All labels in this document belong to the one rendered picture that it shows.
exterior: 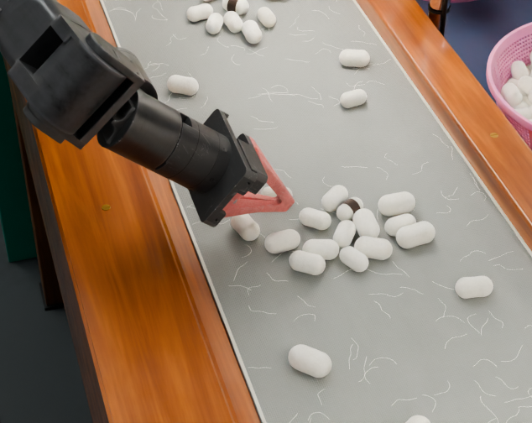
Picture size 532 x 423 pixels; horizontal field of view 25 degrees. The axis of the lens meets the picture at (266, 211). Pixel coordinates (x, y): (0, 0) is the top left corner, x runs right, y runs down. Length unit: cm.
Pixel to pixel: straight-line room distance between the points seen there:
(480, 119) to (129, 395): 50
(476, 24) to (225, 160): 63
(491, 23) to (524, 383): 69
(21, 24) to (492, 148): 49
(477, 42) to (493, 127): 32
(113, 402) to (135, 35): 59
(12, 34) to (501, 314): 49
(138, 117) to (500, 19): 73
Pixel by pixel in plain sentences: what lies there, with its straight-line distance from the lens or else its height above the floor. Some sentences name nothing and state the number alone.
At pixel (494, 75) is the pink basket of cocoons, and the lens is 138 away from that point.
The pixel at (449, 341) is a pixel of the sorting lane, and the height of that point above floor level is 74.
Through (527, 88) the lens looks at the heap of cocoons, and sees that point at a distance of 139.
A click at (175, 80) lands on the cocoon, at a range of 134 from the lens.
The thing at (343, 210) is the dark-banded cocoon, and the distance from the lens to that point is 117.
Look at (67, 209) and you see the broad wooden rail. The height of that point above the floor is 76.
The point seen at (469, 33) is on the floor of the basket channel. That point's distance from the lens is 160.
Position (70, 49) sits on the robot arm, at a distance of 99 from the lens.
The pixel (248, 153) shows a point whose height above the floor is 85.
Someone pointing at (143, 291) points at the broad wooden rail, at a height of 77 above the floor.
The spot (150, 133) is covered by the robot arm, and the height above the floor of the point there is 90.
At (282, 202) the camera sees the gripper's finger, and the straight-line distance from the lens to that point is 114.
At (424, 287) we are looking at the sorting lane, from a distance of 112.
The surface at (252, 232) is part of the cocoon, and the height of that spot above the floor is 75.
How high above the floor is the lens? 150
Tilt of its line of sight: 40 degrees down
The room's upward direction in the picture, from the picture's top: straight up
